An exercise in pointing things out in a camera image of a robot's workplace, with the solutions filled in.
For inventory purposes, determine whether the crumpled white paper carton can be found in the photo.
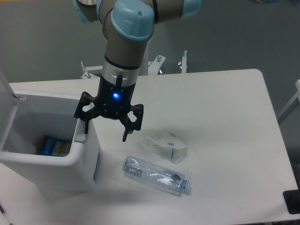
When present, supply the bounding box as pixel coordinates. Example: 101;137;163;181
144;132;188;164

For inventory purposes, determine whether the blue package inside bin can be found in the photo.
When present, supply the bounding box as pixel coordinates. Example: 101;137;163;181
37;135;72;157

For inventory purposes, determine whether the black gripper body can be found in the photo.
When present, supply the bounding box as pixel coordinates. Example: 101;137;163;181
95;76;135;120

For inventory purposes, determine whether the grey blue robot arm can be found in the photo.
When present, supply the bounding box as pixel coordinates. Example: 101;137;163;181
73;0;201;136

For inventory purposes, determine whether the black box at table edge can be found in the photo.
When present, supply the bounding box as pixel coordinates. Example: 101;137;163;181
283;189;300;215

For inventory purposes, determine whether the white frame at right edge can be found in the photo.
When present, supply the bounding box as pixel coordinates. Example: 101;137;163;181
277;79;300;124

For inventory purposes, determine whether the crushed clear plastic bottle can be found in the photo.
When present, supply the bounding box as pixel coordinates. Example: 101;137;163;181
122;155;192;196

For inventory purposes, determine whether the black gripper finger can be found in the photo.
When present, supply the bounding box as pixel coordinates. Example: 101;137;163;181
121;103;144;142
74;91;103;135

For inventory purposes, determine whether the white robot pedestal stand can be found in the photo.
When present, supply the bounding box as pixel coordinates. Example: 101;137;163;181
81;50;188;79

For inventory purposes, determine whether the white push-lid trash can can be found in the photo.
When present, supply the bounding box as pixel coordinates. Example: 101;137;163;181
0;75;101;191

